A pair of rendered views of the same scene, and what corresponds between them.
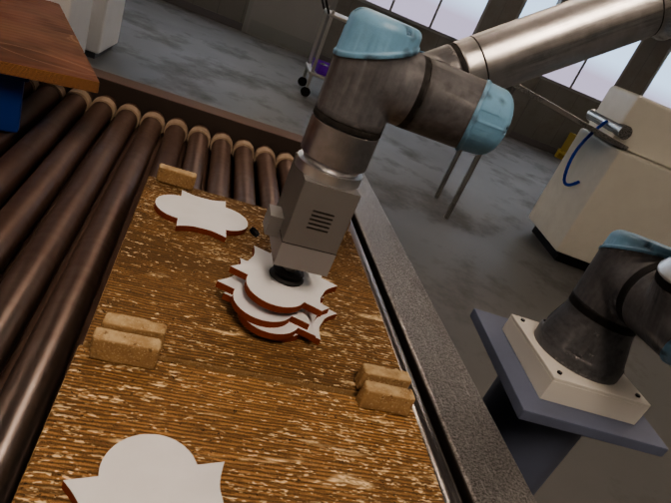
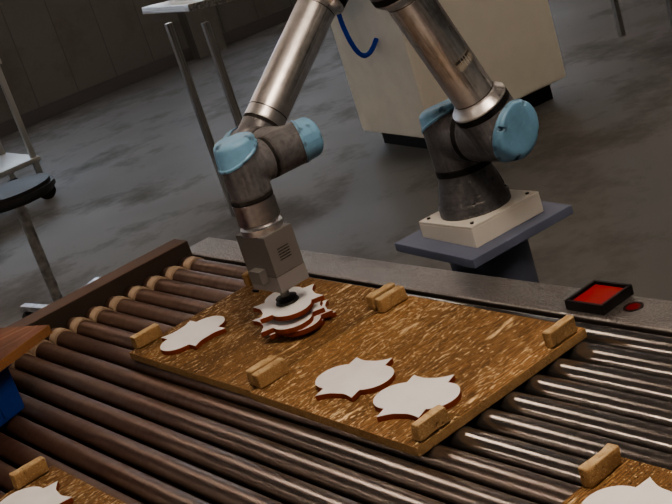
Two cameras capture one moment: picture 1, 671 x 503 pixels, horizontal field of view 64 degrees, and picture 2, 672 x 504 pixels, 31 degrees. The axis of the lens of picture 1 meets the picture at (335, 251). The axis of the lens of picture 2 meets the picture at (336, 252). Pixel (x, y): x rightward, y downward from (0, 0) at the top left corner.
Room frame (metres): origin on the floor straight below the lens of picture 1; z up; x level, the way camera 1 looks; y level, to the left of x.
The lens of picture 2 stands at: (-1.42, 0.42, 1.73)
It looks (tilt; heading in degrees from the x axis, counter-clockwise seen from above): 19 degrees down; 346
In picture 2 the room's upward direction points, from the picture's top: 18 degrees counter-clockwise
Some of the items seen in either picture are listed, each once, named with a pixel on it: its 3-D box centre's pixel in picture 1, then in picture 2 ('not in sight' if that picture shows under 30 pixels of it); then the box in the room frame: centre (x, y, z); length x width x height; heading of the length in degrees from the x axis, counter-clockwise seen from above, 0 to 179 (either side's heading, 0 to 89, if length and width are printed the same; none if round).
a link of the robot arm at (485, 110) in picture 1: (448, 105); (283, 147); (0.61, -0.05, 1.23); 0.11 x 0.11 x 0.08; 17
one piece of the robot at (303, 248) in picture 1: (303, 205); (265, 255); (0.56, 0.05, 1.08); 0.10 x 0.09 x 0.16; 111
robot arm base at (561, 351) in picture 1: (590, 331); (468, 184); (0.84, -0.45, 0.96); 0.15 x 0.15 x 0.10
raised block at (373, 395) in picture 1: (386, 398); (391, 298); (0.46, -0.11, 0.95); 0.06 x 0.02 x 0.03; 109
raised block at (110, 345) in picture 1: (125, 348); (270, 373); (0.38, 0.14, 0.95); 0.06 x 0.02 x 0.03; 109
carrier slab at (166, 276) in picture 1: (257, 273); (263, 327); (0.63, 0.09, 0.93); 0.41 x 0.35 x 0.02; 20
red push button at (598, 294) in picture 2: not in sight; (599, 297); (0.20, -0.36, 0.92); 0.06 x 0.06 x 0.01; 20
